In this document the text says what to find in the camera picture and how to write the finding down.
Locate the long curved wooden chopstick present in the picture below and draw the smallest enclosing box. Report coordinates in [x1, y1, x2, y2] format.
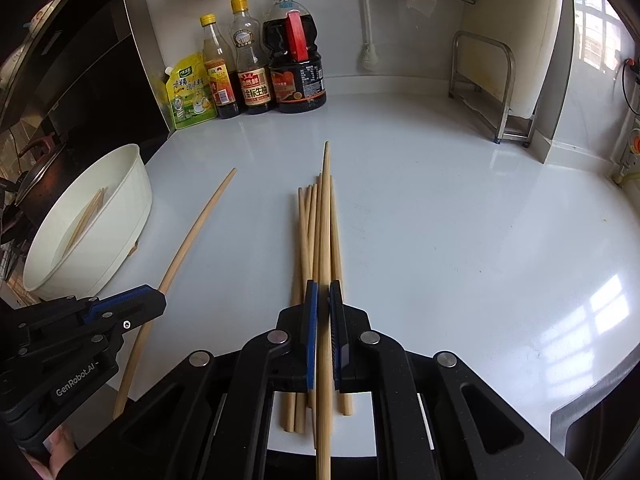
[113, 168, 236, 419]

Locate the gripped wooden chopstick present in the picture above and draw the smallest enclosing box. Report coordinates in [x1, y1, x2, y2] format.
[316, 142, 333, 479]

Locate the person's left hand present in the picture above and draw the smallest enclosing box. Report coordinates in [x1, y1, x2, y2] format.
[22, 424, 78, 480]

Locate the white plastic basin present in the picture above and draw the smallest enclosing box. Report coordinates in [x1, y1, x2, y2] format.
[23, 144, 153, 300]

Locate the brown cooking pot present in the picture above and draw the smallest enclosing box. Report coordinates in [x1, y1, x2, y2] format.
[14, 136, 68, 226]

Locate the black range hood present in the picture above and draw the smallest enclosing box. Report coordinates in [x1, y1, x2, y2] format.
[1, 0, 175, 162]

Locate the yellow green seasoning pouch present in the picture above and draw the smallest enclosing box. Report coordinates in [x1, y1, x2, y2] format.
[165, 52, 218, 130]

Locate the yellow cap vinegar bottle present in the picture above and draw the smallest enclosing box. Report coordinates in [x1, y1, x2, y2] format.
[200, 13, 242, 119]

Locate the steel cutting board rack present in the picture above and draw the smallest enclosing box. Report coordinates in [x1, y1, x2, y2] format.
[448, 30, 535, 148]

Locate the white hanging brush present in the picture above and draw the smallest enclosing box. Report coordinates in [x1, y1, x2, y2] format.
[360, 0, 378, 72]

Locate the yellow cap soy bottle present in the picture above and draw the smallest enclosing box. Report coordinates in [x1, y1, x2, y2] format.
[230, 0, 274, 115]

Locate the white cutting board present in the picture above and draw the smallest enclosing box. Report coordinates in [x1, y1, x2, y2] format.
[461, 0, 562, 118]

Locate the large red handle soy bottle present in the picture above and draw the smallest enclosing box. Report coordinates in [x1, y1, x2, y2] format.
[262, 0, 326, 114]

